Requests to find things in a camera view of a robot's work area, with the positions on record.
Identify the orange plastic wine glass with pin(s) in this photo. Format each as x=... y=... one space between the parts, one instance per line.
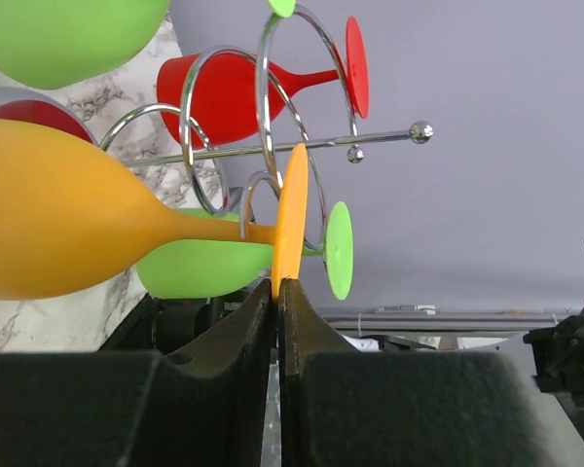
x=72 y=216

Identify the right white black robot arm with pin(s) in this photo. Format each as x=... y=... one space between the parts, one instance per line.
x=559 y=362

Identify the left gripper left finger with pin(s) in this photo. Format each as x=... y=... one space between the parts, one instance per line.
x=201 y=405

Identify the near green wine glass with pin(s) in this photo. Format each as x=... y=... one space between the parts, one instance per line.
x=199 y=269

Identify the green wine glass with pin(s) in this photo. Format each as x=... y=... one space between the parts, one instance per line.
x=199 y=269
x=50 y=45

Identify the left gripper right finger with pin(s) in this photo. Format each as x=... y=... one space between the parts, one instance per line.
x=343 y=407

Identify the far green wine glass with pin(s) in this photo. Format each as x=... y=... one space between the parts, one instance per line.
x=50 y=45

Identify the chrome wire wine glass rack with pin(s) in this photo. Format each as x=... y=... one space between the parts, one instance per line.
x=419 y=132

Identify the red plastic wine glass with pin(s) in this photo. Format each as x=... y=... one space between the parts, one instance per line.
x=224 y=96

